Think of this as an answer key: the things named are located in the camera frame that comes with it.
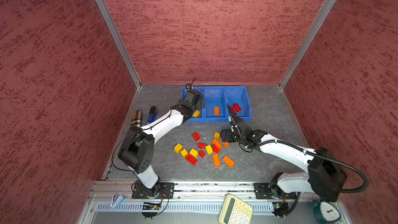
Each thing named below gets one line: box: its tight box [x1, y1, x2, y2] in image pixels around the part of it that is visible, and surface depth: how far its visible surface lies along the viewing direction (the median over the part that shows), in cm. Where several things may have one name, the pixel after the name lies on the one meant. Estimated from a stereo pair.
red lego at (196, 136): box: [192, 132, 201, 142], surface depth 92 cm
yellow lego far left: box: [173, 143, 183, 153], surface depth 87 cm
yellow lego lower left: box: [179, 148, 189, 159], surface depth 85 cm
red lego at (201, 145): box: [197, 142, 207, 150], surface depth 89 cm
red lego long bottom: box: [185, 154, 198, 166], surface depth 85 cm
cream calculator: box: [218, 193, 254, 224], surface depth 69 cm
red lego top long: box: [233, 102, 243, 113], surface depth 108 cm
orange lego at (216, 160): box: [211, 153, 221, 167], surface depth 85 cm
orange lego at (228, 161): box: [222, 155, 236, 168], surface depth 85 cm
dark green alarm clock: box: [312, 199, 343, 224], surface depth 67 cm
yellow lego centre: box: [205, 144, 213, 156], surface depth 87 cm
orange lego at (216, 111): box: [214, 106, 220, 116], surface depth 105 cm
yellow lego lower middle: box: [189, 148, 199, 158], surface depth 86 cm
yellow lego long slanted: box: [192, 109, 202, 118], surface depth 103 cm
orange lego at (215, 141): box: [211, 138, 223, 150], surface depth 91 cm
